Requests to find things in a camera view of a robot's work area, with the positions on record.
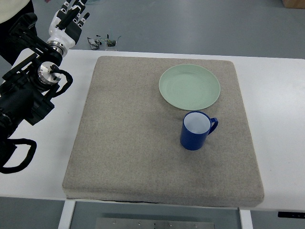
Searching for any small electronics wire bundle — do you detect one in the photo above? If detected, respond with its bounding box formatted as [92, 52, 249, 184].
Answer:
[86, 34, 122, 51]

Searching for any grey fabric cushion mat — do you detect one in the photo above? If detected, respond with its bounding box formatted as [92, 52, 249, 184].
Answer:
[62, 56, 264, 207]

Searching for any blue mug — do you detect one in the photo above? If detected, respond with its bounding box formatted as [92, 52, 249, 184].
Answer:
[180, 111, 218, 151]

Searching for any white table frame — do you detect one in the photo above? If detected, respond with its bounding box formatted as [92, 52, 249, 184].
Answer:
[58, 200, 253, 229]

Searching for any black table control panel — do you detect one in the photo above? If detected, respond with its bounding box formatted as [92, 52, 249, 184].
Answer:
[278, 211, 305, 219]

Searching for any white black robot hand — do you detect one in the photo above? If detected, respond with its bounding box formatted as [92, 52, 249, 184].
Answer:
[48, 0, 90, 50]

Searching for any metal base plate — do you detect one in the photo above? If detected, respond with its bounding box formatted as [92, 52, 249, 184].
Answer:
[95, 218, 215, 229]

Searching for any cardboard box corner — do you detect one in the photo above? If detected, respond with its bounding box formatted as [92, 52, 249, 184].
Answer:
[282, 0, 305, 9]

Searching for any light green plate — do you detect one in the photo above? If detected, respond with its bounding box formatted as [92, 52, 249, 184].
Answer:
[159, 64, 221, 111]

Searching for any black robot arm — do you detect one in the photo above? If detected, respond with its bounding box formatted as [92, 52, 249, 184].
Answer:
[0, 13, 73, 174]

